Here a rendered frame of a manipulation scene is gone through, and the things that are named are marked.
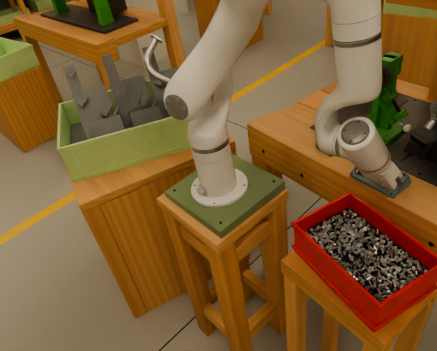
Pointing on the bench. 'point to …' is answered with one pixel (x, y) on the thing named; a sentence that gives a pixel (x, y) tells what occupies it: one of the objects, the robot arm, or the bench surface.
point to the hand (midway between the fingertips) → (387, 182)
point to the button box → (382, 186)
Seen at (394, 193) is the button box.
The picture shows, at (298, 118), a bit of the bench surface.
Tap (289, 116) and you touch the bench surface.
